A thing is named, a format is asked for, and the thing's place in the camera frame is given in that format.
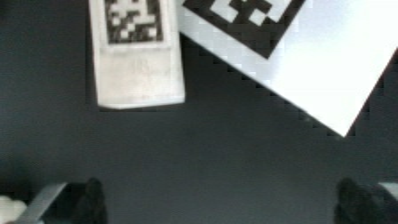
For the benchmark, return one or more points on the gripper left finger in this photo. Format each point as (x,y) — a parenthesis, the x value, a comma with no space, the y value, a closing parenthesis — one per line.
(89,212)

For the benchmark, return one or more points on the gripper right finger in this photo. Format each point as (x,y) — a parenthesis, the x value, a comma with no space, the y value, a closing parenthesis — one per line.
(366,203)

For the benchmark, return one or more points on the white leg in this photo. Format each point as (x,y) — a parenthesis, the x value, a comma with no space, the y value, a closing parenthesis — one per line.
(25,213)
(135,53)

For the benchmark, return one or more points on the white tag sheet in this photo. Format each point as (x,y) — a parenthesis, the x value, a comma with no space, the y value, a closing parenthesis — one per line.
(307,45)

